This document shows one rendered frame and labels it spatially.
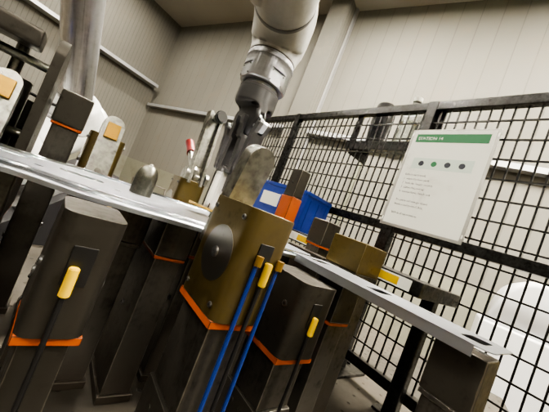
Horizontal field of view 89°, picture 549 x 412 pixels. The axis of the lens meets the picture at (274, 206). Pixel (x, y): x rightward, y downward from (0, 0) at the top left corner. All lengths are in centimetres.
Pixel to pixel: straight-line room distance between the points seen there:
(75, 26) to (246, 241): 89
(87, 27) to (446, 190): 107
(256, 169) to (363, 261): 31
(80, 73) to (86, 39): 10
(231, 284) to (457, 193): 70
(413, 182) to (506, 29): 389
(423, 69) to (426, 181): 364
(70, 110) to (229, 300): 48
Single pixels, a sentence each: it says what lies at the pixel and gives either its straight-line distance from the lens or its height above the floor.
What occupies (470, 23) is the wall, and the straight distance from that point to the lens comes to 481.
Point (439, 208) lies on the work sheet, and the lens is 87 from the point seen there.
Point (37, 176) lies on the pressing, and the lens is 37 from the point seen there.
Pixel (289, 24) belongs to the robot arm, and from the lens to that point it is 51.
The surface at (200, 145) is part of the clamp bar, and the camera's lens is 65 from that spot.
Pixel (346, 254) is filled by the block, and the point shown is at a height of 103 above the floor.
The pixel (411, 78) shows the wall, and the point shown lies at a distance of 443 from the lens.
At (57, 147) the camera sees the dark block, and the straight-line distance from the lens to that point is 65.
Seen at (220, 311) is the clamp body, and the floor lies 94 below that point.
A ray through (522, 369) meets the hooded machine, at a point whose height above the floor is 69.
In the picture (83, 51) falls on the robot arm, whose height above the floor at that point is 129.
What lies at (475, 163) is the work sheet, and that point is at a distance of 89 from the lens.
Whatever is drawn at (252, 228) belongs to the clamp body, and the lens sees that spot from 27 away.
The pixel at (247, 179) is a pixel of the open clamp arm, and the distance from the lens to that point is 34.
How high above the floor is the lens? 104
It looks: 2 degrees up
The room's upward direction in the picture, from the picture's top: 21 degrees clockwise
